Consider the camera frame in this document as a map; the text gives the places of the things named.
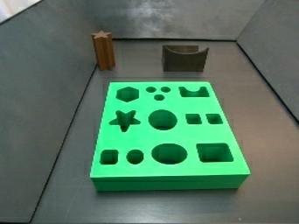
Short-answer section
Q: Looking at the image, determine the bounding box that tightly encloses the dark grey curved holder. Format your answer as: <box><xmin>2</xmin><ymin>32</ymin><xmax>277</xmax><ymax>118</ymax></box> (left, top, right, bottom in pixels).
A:
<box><xmin>162</xmin><ymin>45</ymin><xmax>209</xmax><ymax>72</ymax></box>

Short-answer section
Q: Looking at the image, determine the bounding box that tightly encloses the green shape sorting board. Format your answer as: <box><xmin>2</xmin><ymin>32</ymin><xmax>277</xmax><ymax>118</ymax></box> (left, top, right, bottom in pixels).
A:
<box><xmin>89</xmin><ymin>81</ymin><xmax>249</xmax><ymax>191</ymax></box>

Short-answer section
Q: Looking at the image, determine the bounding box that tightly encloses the brown star shaped peg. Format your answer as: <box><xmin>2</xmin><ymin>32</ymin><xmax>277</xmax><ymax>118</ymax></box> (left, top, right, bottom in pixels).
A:
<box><xmin>90</xmin><ymin>31</ymin><xmax>116</xmax><ymax>71</ymax></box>

